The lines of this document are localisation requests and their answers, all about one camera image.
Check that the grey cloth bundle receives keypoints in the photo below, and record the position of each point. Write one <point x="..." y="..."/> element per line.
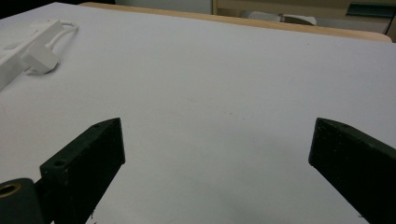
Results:
<point x="277" y="18"/>

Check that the white plug adapter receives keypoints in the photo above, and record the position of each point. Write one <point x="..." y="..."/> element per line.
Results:
<point x="40" y="58"/>

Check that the dark green flat object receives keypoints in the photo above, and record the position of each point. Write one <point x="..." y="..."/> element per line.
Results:
<point x="370" y="9"/>

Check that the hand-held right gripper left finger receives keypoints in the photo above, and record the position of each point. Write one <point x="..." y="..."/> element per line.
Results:
<point x="84" y="168"/>

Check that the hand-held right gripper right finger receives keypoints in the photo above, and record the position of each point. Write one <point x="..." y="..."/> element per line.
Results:
<point x="355" y="165"/>

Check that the white power strip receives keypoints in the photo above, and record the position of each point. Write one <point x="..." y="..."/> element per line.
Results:
<point x="18" y="51"/>

